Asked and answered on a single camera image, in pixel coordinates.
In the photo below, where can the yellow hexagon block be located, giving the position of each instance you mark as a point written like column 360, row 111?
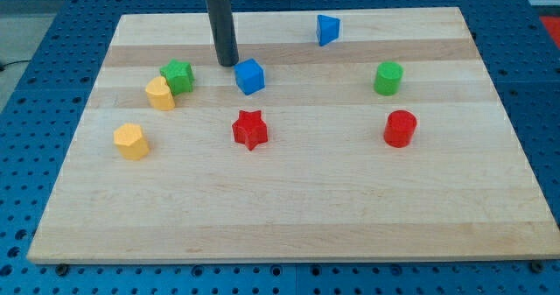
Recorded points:
column 131, row 142

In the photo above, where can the red star block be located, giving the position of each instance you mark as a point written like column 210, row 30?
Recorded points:
column 250, row 129

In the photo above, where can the red cylinder block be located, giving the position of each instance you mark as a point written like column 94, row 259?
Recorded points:
column 400, row 128

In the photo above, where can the light wooden board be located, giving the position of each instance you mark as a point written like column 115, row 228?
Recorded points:
column 326, row 187

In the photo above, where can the green star block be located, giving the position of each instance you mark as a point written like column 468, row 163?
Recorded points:
column 179, row 76

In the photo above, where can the blue cube block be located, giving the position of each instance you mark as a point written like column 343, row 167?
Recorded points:
column 249, row 76

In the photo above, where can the green cylinder block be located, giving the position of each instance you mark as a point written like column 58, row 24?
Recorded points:
column 388, row 78

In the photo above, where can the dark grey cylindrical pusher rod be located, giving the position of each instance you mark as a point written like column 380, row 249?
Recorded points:
column 223, row 30

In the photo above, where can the yellow heart block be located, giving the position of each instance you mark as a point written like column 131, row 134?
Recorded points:
column 159, row 94

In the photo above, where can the blue triangular prism block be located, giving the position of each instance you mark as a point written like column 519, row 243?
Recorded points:
column 327, row 29

